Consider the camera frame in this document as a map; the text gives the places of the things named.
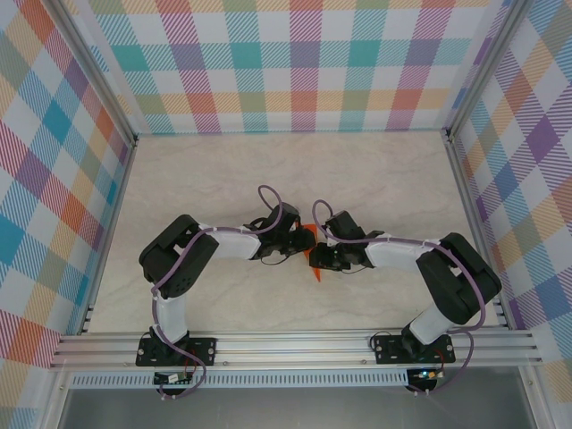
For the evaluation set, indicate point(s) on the orange paper sheet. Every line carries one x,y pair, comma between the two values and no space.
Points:
316,273

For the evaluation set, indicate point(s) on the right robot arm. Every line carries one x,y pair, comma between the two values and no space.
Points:
460,277

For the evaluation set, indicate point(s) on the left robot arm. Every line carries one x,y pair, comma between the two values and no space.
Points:
232,243

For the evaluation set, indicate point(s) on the grey metal panel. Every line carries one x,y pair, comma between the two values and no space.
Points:
290,411

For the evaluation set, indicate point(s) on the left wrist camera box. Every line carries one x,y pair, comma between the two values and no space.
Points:
293,225

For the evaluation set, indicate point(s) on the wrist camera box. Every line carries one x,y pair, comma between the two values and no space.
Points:
293,225
327,237

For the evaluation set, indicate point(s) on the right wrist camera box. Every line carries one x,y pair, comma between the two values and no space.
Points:
327,237

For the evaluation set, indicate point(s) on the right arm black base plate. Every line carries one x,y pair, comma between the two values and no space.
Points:
386,353

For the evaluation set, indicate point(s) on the long aluminium mounting rail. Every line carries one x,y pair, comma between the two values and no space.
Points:
290,346

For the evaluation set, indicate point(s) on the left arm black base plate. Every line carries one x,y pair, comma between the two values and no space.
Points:
205,350

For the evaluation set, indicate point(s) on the aluminium corner post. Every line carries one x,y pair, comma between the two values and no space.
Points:
482,67
96,71

